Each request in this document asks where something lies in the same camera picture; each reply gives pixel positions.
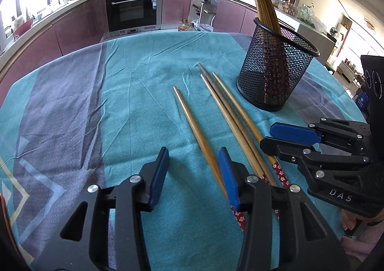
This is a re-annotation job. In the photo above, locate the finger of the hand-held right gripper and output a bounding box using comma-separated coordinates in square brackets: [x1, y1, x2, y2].
[260, 137, 371, 183]
[270, 118, 372, 156]

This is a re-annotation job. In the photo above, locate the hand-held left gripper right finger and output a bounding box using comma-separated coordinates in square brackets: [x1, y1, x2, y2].
[218, 147, 350, 271]

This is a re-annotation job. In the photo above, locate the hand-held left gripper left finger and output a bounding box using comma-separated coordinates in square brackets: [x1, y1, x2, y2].
[36, 146, 170, 271]

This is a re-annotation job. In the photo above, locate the black mesh utensil holder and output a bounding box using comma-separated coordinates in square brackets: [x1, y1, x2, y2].
[236, 17, 320, 112]

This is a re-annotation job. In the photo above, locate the person's right hand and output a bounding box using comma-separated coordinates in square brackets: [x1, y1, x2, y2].
[341, 209, 365, 237]

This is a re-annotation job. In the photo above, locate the teal and grey tablecloth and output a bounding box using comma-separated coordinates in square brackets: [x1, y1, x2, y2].
[0, 29, 372, 271]

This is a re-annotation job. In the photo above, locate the green plastic bag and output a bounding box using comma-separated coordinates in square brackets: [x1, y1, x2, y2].
[300, 4, 315, 21]

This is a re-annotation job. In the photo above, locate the clear container of nuts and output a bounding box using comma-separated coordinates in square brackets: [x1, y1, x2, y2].
[279, 1, 297, 15]

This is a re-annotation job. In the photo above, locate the white plastic bag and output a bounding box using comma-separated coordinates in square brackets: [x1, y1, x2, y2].
[192, 20, 214, 32]

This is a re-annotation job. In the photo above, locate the black built-in oven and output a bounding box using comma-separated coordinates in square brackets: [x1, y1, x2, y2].
[105, 0, 159, 33]

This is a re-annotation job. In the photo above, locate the pink base cabinets island side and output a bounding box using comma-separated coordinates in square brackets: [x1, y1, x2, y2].
[162, 0, 258, 37]

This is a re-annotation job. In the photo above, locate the pink base cabinets window side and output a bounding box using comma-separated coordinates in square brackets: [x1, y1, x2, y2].
[0, 0, 105, 85]

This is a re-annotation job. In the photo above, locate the pink bowl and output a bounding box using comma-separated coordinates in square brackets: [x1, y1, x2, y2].
[13, 17, 33, 36]

